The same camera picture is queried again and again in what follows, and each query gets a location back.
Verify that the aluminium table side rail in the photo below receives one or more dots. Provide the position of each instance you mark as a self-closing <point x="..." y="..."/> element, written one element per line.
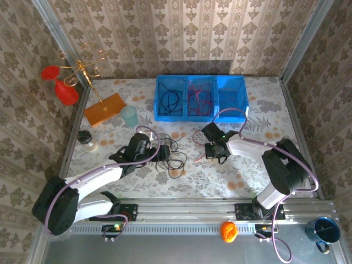
<point x="73" y="125"/>
<point x="292" y="110"/>

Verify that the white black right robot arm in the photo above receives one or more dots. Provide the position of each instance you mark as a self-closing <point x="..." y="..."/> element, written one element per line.
<point x="247" y="144"/>

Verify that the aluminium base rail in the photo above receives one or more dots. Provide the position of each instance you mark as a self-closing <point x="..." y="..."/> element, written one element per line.
<point x="187" y="210"/>

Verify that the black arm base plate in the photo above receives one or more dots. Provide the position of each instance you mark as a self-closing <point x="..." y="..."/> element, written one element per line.
<point x="129" y="211"/>
<point x="243" y="211"/>

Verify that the small controller board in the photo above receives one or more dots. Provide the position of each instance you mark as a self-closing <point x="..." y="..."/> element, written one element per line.
<point x="265" y="229"/>
<point x="111" y="229"/>

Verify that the frosted pale green cup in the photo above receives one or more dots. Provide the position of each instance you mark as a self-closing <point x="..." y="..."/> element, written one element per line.
<point x="129" y="116"/>

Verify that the orange ball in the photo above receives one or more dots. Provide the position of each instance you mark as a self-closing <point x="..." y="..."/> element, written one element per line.
<point x="228" y="231"/>

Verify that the small bottle with black cap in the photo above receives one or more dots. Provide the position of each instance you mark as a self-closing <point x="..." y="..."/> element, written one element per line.
<point x="84" y="137"/>

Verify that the aluminium frame post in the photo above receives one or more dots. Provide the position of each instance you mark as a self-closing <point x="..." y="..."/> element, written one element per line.
<point x="308" y="30"/>
<point x="55" y="30"/>

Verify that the dark blue mug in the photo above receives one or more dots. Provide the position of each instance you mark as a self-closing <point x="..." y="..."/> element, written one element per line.
<point x="325" y="231"/>

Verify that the red goblet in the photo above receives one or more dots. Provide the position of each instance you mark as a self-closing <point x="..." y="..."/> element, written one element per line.
<point x="66" y="93"/>

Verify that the blue three-compartment plastic bin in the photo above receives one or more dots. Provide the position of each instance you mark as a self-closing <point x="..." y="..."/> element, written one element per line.
<point x="231" y="110"/>

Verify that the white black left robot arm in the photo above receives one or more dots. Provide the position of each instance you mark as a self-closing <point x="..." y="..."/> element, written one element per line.
<point x="93" y="176"/>

